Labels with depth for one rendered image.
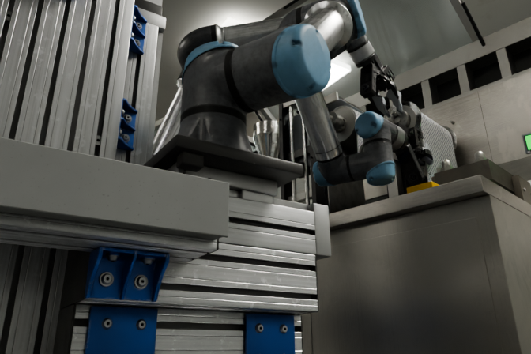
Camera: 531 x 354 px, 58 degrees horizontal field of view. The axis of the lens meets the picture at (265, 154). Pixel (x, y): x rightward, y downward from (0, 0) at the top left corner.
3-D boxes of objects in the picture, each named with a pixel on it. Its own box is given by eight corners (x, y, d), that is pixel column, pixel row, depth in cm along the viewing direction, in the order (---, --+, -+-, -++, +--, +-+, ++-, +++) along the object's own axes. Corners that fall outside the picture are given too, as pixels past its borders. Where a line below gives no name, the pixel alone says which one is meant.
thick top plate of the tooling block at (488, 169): (436, 193, 140) (433, 173, 143) (491, 218, 167) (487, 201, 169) (492, 178, 130) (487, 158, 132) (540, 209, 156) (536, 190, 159)
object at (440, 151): (428, 183, 148) (419, 129, 155) (461, 200, 163) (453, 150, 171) (429, 183, 148) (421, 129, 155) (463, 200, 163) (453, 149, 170)
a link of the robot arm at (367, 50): (364, 46, 149) (343, 57, 154) (371, 58, 150) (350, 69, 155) (371, 37, 154) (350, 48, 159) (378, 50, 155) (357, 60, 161)
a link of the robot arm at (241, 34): (167, 20, 139) (337, -7, 136) (177, 43, 149) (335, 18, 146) (168, 53, 134) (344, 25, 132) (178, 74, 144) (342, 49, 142)
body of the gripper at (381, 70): (397, 78, 159) (379, 47, 156) (390, 89, 153) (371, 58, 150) (377, 87, 164) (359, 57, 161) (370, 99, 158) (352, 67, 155)
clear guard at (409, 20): (221, 54, 240) (221, 53, 240) (280, 129, 257) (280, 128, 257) (412, -70, 172) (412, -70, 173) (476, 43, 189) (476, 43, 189)
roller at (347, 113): (325, 147, 182) (323, 114, 187) (363, 164, 198) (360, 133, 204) (356, 136, 173) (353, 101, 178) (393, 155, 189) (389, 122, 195)
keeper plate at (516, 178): (519, 212, 138) (510, 176, 143) (531, 218, 145) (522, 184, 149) (528, 210, 137) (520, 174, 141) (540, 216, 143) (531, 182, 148)
